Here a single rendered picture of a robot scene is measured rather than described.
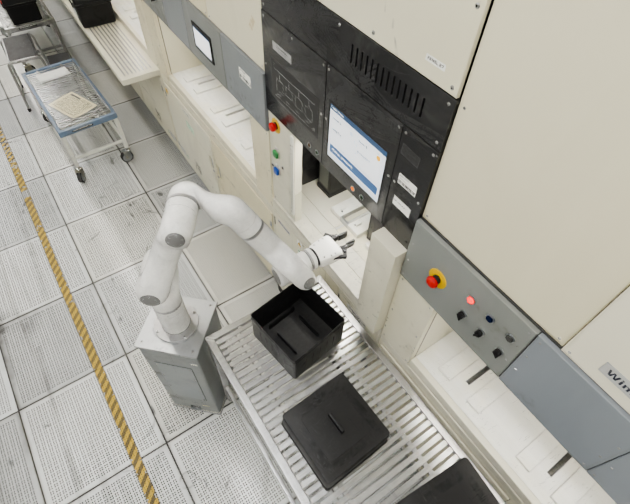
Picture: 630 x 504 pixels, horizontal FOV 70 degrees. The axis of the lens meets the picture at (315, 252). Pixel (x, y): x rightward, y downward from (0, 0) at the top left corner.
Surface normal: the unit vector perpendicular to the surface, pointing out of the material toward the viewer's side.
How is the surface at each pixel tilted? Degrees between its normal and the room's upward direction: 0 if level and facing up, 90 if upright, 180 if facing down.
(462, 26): 89
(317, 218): 0
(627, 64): 90
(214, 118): 0
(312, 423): 0
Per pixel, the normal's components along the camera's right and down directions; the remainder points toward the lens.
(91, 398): 0.03, -0.60
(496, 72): -0.83, 0.43
